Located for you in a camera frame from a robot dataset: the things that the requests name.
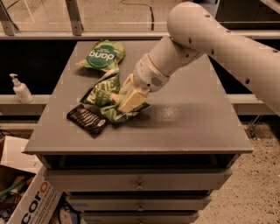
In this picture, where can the white pump dispenser bottle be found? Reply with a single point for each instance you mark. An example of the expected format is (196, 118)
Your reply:
(21, 90)

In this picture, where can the white cardboard box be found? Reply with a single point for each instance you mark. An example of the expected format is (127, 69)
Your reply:
(27, 197)

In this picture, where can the top drawer knob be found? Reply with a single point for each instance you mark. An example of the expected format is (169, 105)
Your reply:
(139, 185)

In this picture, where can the middle drawer knob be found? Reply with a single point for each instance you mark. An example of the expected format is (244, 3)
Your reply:
(140, 208)

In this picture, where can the drawer knob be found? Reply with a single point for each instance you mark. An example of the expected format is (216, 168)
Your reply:
(140, 208)
(139, 185)

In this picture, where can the metal railing frame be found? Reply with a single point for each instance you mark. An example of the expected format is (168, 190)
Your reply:
(86, 19)

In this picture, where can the grey drawer cabinet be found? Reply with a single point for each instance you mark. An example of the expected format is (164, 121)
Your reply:
(182, 147)

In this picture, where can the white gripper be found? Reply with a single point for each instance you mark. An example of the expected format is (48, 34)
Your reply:
(147, 75)

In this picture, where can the black rxbar chocolate bar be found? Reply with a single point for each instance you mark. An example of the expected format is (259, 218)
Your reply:
(86, 119)

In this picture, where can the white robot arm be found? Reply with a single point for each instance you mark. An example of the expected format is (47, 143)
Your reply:
(193, 31)

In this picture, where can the green dang chip bag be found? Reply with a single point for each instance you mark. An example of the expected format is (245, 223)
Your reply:
(104, 56)

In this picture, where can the green jalapeno chip bag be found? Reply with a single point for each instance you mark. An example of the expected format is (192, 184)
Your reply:
(105, 95)

